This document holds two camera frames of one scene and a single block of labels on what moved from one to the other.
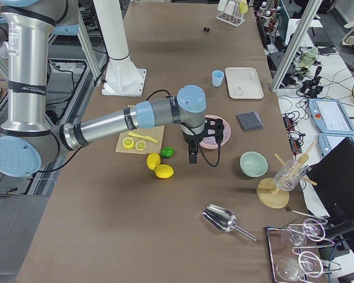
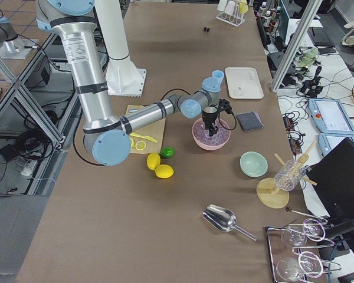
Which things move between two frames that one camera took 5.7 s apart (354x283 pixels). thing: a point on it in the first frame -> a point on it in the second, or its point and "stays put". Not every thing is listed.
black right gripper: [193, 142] -> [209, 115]
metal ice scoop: [223, 219] stays put
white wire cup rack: [235, 20] stays put
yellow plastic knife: [144, 137] stays put
